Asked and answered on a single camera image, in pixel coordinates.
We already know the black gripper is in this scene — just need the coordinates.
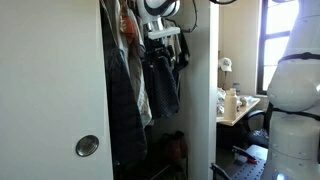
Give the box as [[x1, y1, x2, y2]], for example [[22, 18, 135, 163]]
[[144, 37, 176, 62]]

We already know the white shirt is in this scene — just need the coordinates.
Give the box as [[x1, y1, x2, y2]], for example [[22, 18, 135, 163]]
[[163, 29, 183, 65]]

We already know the dark shirt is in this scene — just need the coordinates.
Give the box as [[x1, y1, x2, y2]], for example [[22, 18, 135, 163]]
[[173, 29, 191, 101]]

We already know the beige shirt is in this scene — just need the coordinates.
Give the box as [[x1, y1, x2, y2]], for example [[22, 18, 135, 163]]
[[99, 0, 153, 128]]

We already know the orange patterned garment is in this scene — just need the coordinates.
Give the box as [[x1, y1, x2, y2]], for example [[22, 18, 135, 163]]
[[119, 5, 140, 48]]

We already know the white cap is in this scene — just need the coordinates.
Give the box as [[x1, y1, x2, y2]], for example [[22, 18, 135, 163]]
[[218, 57, 234, 73]]

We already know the dark quilted jacket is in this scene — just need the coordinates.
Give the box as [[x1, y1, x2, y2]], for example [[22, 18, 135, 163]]
[[101, 41, 148, 168]]

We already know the white crumpled desk clutter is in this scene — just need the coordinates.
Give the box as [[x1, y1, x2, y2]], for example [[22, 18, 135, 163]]
[[216, 87, 228, 116]]

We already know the white bottle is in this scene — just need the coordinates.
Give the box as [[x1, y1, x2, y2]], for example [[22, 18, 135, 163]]
[[224, 88, 239, 122]]

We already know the brown boot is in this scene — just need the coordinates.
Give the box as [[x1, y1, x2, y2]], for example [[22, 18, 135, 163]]
[[174, 130, 189, 160]]

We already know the small round desk object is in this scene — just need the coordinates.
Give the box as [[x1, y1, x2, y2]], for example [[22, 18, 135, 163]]
[[239, 95, 250, 107]]

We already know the wooden desk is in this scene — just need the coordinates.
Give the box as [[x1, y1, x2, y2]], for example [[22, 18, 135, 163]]
[[216, 96, 262, 127]]

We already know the white closet door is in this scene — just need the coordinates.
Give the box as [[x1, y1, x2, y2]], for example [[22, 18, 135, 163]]
[[0, 0, 115, 180]]

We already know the metal shoe rack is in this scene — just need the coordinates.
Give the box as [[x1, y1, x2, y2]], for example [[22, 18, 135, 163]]
[[114, 156, 190, 180]]

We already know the black office chair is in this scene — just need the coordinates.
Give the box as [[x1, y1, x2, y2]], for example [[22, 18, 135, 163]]
[[244, 102, 275, 150]]

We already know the black clamp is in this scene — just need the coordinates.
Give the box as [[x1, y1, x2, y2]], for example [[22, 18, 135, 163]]
[[210, 162, 233, 180]]

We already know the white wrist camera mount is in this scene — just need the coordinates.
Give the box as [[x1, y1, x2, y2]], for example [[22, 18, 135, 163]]
[[147, 26, 181, 41]]

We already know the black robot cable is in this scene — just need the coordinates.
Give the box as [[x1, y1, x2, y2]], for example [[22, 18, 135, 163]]
[[164, 0, 200, 34]]

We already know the round metal door handle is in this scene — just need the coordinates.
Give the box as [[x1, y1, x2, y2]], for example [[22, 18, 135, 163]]
[[75, 134, 100, 158]]

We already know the red handled clamp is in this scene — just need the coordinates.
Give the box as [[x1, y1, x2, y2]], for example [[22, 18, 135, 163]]
[[232, 145, 259, 165]]

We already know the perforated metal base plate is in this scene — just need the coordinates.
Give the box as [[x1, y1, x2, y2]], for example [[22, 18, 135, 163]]
[[229, 144, 270, 180]]

